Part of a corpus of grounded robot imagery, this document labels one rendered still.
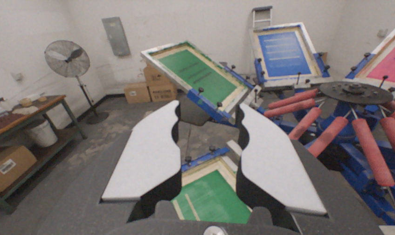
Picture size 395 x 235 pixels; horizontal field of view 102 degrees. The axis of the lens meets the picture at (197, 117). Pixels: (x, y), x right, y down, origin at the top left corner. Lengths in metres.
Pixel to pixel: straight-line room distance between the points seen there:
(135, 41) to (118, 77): 1.10
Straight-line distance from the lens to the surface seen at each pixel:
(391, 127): 1.15
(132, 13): 4.45
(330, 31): 4.95
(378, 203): 1.19
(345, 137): 1.27
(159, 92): 4.15
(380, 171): 1.04
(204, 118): 1.46
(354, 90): 1.19
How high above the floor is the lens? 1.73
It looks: 32 degrees down
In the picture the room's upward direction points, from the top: 7 degrees counter-clockwise
